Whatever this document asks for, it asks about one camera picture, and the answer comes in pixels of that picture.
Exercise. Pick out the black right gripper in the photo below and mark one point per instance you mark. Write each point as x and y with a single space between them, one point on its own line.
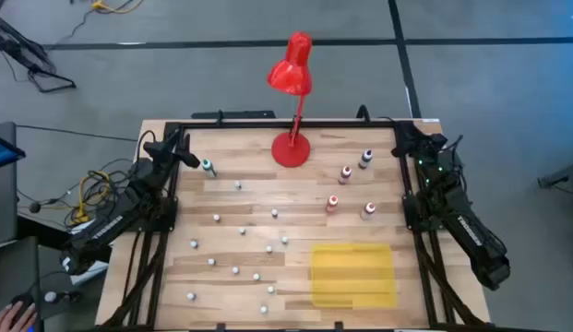
431 150

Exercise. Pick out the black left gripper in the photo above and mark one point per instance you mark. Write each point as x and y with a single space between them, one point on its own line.
161 157

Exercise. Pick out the large green-capped colouring bottle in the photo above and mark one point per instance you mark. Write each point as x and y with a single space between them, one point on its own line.
208 165

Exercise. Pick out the large purple-capped colouring bottle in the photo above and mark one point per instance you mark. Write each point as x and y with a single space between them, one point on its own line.
366 156

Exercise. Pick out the large pink-capped colouring bottle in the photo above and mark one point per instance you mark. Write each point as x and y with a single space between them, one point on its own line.
369 208

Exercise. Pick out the large red-capped colouring bottle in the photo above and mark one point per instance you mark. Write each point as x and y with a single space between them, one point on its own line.
332 201

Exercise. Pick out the small pink-label dropper bottle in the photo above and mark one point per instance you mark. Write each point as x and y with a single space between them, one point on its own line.
235 270

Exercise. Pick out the yellow translucent plastic bin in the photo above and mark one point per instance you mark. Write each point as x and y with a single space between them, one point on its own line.
353 276

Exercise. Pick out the small fruit green dropper bottle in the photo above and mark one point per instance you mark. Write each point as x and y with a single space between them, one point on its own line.
270 289

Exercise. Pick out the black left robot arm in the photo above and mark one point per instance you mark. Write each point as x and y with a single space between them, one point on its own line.
106 228

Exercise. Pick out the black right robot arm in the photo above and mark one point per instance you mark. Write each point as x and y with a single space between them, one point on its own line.
473 237

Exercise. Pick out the black power strip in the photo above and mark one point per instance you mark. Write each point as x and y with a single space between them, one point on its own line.
240 114

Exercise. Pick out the red desk lamp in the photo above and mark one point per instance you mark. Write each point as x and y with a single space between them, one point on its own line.
290 74

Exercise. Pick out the white paper sheet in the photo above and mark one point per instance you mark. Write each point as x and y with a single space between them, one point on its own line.
94 273

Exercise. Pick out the small black round object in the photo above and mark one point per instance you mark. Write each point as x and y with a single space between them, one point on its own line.
34 207

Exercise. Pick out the black tripod stand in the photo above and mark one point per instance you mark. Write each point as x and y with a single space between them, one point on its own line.
32 57

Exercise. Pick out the laptop with blue screen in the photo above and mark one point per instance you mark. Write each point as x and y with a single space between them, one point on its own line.
2 154

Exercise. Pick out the dark grey cabinet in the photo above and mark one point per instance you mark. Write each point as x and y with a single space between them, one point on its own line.
2 207

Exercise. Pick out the white-capped dark bottle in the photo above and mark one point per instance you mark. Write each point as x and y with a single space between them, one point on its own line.
51 296

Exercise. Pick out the black office desk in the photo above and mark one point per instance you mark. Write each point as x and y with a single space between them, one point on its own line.
14 272

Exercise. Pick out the black computer mouse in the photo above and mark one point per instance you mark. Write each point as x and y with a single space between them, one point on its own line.
24 300

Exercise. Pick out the person's hand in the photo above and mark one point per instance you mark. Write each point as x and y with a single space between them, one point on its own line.
9 319

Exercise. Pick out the black metal table frame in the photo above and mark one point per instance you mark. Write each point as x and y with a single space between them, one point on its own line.
267 125

